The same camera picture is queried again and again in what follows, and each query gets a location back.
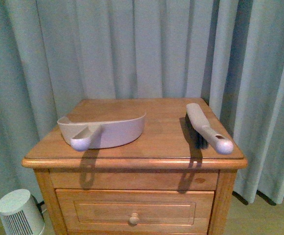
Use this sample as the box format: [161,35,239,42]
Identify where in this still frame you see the beige hand brush black bristles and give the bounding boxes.
[185,103,234,155]

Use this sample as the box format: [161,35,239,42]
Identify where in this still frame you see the top wooden drawer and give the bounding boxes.
[56,189,214,234]

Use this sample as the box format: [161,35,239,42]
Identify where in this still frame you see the round wooden drawer knob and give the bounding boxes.
[129,212,140,225]

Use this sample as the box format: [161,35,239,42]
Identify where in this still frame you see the wooden nightstand cabinet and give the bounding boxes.
[22,98,247,235]

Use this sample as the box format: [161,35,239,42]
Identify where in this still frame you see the beige plastic dustpan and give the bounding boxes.
[57,113,146,152]

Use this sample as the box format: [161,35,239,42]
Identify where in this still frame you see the white cylindrical air purifier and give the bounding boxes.
[0,189,45,235]

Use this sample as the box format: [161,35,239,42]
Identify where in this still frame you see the light grey curtain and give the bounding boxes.
[0,0,284,204]

